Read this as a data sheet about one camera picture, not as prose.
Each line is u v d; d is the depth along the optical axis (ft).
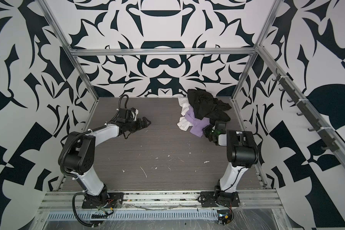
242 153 1.64
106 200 2.31
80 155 1.59
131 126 2.66
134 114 2.63
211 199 2.40
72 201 2.25
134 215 2.13
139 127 2.79
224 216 2.34
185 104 3.69
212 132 2.86
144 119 2.86
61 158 1.60
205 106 3.38
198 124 3.32
